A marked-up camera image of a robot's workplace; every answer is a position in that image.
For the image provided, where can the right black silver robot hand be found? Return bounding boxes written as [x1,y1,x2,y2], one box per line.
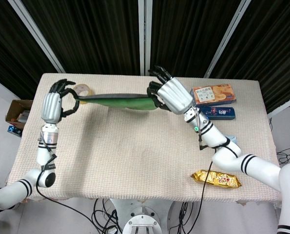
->
[146,65,196,115]

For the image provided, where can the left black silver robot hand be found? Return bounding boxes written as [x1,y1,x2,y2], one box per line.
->
[41,78,80,125]

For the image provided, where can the dark green cloth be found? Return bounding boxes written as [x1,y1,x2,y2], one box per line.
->
[75,93,159,112]

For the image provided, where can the blue snack box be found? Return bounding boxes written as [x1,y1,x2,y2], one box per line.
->
[195,106,236,120]

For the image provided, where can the brown cardboard box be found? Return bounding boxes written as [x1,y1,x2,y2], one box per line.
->
[5,99,34,130]

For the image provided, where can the yellow packing tape roll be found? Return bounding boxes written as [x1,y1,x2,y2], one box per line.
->
[73,83,95,105]

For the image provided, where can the orange biscuit box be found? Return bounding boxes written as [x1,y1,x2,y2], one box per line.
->
[190,84,237,109]

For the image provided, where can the small blue box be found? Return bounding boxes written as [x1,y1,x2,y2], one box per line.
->
[7,125,23,138]

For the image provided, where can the black curtain panel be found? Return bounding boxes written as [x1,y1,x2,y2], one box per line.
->
[150,0,242,78]
[0,0,58,100]
[21,0,141,76]
[210,0,290,114]

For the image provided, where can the beige waffle tablecloth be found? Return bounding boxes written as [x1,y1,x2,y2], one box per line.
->
[7,73,288,204]

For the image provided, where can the gold foil snack packet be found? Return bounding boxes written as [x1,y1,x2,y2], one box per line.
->
[190,170,242,189]

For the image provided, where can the white frame post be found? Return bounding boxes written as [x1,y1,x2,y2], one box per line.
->
[7,0,66,74]
[204,0,248,78]
[267,95,290,116]
[137,0,153,76]

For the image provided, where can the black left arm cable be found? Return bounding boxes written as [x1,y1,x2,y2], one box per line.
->
[36,169,104,234]

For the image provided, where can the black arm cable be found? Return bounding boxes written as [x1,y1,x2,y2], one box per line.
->
[174,159,214,234]
[36,169,104,234]

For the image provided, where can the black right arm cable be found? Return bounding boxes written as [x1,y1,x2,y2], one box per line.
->
[174,159,214,234]

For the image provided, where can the tangled black floor cables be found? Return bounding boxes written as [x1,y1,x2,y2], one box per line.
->
[93,198,123,234]

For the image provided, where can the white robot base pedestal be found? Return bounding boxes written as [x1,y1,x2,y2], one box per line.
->
[109,198,175,234]

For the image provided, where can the black floor cable loop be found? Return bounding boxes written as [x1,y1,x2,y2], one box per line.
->
[276,145,290,167]

